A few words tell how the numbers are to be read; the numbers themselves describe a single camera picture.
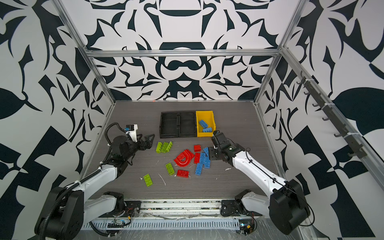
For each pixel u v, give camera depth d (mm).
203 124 1050
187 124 1067
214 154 763
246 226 709
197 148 949
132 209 732
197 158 892
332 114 549
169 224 713
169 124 1131
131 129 741
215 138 662
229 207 743
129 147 694
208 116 1080
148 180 830
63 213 406
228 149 595
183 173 850
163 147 938
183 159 892
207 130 1000
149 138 790
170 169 861
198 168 871
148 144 764
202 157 902
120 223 709
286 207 400
